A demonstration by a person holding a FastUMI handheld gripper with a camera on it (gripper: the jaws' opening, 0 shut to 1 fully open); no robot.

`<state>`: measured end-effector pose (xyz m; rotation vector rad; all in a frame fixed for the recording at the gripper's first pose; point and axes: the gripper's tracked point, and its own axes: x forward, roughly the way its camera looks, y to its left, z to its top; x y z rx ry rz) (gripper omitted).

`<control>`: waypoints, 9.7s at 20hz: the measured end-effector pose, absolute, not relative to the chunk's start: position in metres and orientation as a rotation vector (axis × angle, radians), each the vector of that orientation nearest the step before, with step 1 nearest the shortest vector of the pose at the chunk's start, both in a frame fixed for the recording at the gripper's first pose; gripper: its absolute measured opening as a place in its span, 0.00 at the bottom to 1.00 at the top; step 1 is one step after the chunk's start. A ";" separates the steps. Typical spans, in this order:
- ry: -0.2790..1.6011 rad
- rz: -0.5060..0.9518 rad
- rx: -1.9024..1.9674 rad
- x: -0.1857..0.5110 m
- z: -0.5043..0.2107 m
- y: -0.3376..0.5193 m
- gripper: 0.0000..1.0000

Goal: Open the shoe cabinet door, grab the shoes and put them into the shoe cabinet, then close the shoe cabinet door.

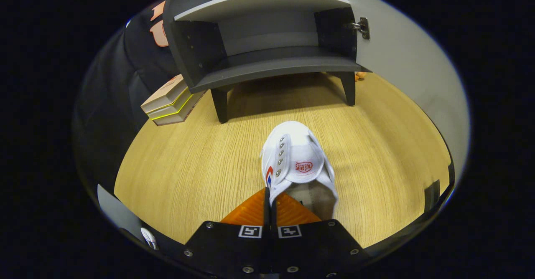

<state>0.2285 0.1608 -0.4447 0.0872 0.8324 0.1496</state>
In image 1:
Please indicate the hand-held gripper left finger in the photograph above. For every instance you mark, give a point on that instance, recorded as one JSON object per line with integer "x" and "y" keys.
{"x": 234, "y": 249}

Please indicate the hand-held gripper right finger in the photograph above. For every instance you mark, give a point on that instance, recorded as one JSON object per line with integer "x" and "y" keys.
{"x": 313, "y": 249}

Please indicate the white shoe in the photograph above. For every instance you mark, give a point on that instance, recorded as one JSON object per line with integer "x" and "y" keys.
{"x": 149, "y": 238}
{"x": 296, "y": 153}

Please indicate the dark grey shoe cabinet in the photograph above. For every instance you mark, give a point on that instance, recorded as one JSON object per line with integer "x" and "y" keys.
{"x": 271, "y": 66}

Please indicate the metal door hinge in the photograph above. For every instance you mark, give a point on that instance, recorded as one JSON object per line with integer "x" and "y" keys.
{"x": 361, "y": 27}

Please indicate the brown cover book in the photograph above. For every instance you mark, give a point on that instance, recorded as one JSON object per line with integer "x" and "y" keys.
{"x": 175, "y": 118}

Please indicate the yellow-edged book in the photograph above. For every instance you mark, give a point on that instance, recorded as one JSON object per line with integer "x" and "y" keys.
{"x": 171, "y": 111}

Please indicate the small orange object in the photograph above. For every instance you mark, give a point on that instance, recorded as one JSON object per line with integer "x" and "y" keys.
{"x": 360, "y": 76}

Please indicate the black backdrop cloth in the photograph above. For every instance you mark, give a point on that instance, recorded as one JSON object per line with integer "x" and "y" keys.
{"x": 108, "y": 103}

